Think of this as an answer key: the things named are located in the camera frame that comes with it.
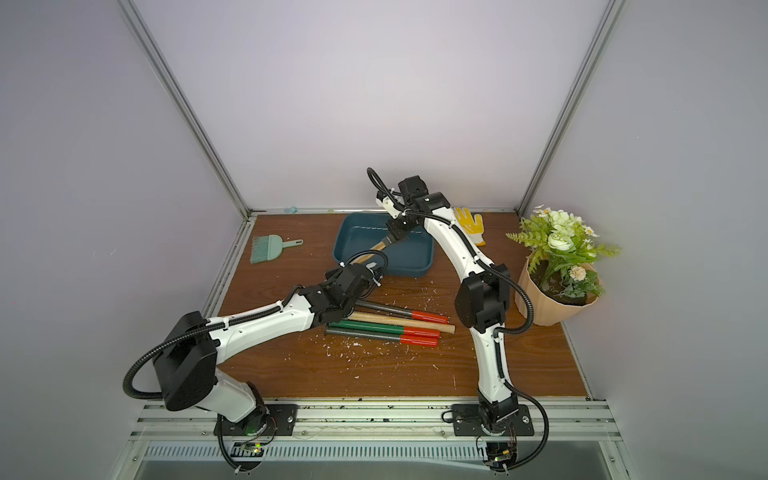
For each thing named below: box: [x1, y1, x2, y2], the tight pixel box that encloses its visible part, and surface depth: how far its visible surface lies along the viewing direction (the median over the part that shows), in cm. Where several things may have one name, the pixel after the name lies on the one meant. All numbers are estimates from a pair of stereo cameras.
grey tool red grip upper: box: [355, 300, 449, 324], surface depth 93 cm
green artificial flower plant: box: [505, 204, 621, 299], surface depth 76 cm
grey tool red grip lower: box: [324, 327, 439, 347], surface depth 87 cm
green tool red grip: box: [329, 320, 441, 338], surface depth 88 cm
